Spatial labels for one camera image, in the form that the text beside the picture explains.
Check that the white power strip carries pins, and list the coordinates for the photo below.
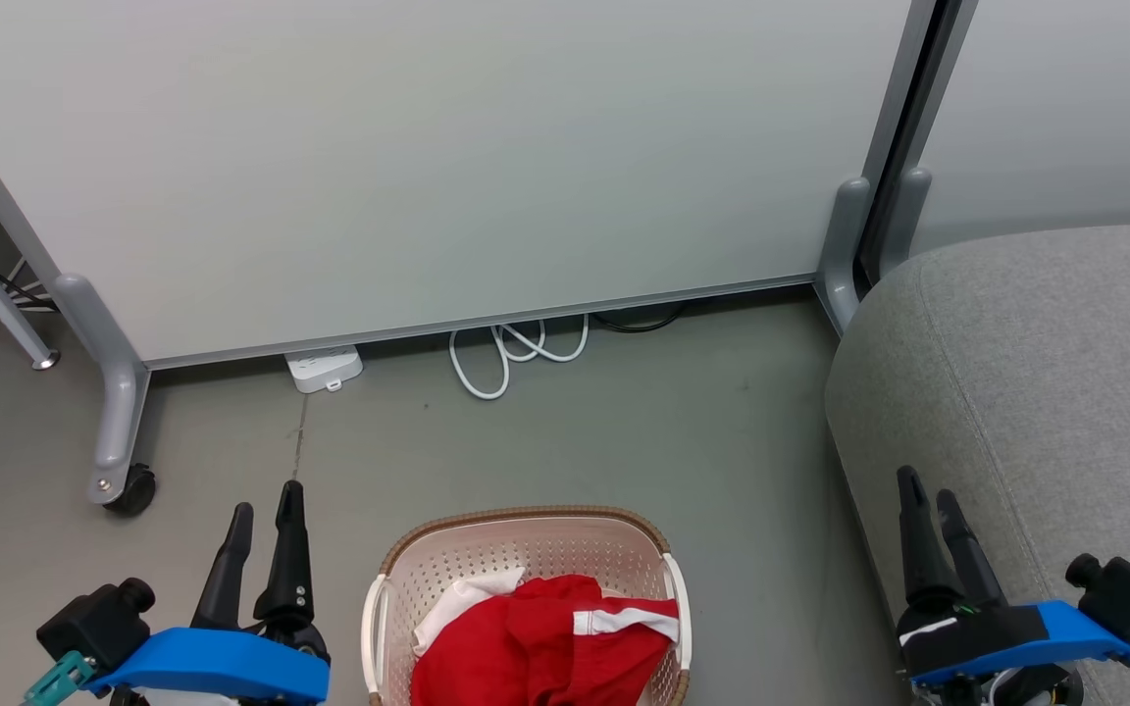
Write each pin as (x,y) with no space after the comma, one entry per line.
(325,367)

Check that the short grey partition foot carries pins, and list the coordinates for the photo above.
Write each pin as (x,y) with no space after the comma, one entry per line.
(903,221)
(842,255)

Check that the cream plastic laundry basket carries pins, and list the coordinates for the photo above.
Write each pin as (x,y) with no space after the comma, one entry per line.
(526,544)

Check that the grey fabric sofa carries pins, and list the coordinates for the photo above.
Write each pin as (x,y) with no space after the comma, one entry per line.
(1036,373)

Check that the wide white partition panel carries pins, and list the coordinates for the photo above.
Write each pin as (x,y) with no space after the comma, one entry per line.
(428,147)

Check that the teal left camera connector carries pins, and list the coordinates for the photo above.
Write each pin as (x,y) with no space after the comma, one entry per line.
(57,679)

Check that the narrow white partition panel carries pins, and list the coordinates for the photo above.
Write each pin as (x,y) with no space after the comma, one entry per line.
(1055,108)

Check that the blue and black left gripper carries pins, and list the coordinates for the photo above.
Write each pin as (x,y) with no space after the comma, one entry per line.
(222,662)

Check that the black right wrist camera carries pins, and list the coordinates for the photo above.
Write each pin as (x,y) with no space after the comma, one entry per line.
(1124,593)

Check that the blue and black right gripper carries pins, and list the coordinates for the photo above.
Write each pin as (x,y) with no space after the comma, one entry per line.
(1006,637)

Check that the long grey partition foot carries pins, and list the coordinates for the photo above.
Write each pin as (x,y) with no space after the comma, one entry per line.
(114,412)

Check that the red garment with white panel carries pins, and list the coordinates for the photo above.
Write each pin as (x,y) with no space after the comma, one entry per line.
(462,657)

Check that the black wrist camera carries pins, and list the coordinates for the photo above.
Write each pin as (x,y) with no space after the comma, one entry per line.
(1124,593)
(94,618)

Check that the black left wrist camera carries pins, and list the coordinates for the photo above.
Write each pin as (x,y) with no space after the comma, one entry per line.
(94,618)

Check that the red garment with striped hem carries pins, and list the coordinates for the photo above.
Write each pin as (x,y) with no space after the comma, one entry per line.
(575,657)

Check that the black caster wheel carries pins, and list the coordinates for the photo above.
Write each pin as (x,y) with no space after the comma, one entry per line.
(136,490)

